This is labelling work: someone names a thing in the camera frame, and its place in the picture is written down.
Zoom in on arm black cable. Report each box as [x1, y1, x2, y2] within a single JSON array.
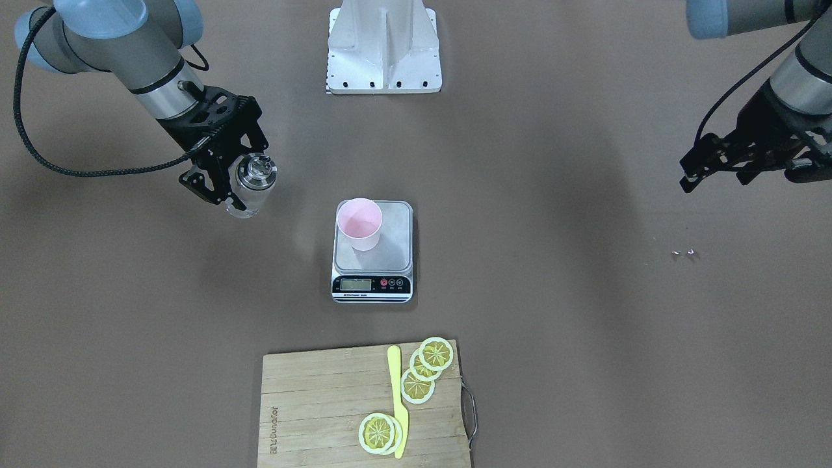
[[694, 6, 832, 147], [13, 6, 210, 178]]

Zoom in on clear glass sauce bottle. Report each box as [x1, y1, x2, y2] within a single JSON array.
[[226, 152, 278, 219]]

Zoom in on digital kitchen scale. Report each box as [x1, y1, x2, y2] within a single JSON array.
[[331, 200, 414, 303]]

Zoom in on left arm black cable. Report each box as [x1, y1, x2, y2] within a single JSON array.
[[694, 6, 832, 147]]

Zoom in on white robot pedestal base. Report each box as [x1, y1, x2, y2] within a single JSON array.
[[325, 1, 443, 95]]

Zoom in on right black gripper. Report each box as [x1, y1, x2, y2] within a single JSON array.
[[157, 86, 268, 205]]

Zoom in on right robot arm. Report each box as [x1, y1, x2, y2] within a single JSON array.
[[13, 1, 278, 218]]

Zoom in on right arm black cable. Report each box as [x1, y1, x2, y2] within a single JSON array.
[[13, 6, 210, 178]]

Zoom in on bamboo cutting board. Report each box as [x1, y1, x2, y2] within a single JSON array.
[[257, 339, 476, 467]]

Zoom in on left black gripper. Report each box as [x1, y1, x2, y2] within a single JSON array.
[[679, 84, 831, 194]]

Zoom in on lemon slice behind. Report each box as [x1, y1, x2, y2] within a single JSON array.
[[381, 415, 404, 455]]

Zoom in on yellow plastic knife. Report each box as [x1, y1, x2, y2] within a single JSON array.
[[387, 344, 410, 459]]

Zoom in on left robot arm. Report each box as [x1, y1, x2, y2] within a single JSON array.
[[679, 1, 831, 193]]

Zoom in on pink plastic cup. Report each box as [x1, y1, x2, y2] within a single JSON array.
[[335, 198, 384, 252]]

